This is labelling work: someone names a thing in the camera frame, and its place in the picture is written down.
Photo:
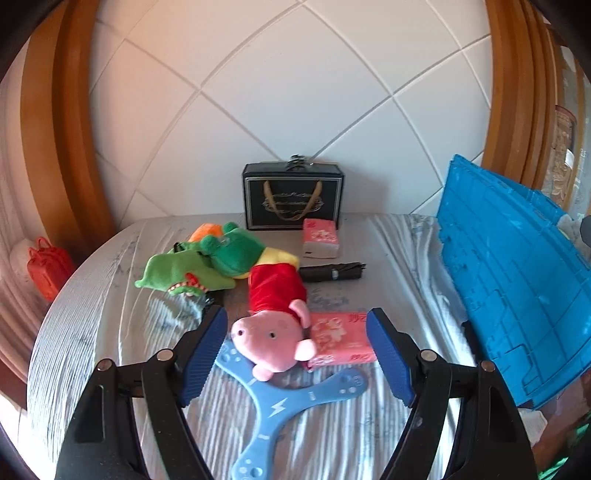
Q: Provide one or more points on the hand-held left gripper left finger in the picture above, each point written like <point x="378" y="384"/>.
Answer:
<point x="205" y="355"/>

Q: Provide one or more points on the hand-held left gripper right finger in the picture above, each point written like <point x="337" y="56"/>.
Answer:
<point x="390" y="355"/>

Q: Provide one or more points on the pink pig plush red dress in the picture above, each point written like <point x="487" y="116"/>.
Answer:
<point x="272" y="337"/>

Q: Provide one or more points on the black umbrella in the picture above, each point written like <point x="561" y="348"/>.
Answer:
<point x="323" y="272"/>

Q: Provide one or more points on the cloth-covered round desktop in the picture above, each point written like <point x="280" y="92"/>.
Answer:
<point x="115" y="286"/>

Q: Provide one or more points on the pink floral tissue pack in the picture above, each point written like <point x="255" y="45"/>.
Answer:
<point x="341" y="337"/>

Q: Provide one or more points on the green crocodile plush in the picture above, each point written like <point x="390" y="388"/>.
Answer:
<point x="171" y="272"/>

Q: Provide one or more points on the blue plastic boomerang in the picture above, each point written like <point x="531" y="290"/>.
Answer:
<point x="277" y="410"/>

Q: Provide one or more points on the yellow duck plush green hat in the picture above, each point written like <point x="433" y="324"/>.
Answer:
<point x="235" y="251"/>

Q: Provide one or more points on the pink and white tissue pack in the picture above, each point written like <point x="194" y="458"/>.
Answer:
<point x="321" y="235"/>

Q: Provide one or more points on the blue plastic crate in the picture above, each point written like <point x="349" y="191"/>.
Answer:
<point x="508" y="277"/>

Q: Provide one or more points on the red bag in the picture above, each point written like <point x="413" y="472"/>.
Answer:
<point x="46" y="267"/>

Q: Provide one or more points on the black gift box gold ribbon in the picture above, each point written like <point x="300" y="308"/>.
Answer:
<point x="258" y="175"/>

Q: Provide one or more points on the white curtain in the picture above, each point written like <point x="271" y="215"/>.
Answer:
<point x="14" y="207"/>

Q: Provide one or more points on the wooden frame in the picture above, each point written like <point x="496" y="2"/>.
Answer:
<point x="60" y="115"/>
<point x="512" y="92"/>

